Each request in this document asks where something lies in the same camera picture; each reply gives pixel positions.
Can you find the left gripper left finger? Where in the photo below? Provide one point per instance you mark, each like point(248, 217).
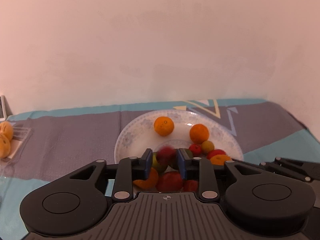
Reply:
point(128, 170)

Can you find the pale green lime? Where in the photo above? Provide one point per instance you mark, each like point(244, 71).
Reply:
point(155, 163)

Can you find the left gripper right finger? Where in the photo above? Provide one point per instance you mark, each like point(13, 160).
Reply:
point(201, 170)

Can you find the large orange tangerine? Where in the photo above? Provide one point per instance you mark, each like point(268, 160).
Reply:
point(220, 159)

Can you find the clear plastic fruit tray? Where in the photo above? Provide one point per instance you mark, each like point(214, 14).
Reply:
point(20, 137)

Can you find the dark green lime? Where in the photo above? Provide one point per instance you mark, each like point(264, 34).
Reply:
point(189, 153)

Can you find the white digital clock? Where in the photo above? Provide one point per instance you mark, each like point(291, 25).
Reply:
point(5, 110)

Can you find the red tomato with stem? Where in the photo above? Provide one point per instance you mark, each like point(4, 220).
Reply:
point(196, 150)

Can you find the yellow pepino melon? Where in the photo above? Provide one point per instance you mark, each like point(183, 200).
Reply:
point(7, 130)
point(5, 146)

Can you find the white blue patterned bowl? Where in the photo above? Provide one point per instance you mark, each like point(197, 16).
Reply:
point(139, 134)

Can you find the blue grey patterned tablecloth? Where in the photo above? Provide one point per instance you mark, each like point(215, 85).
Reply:
point(63, 140)

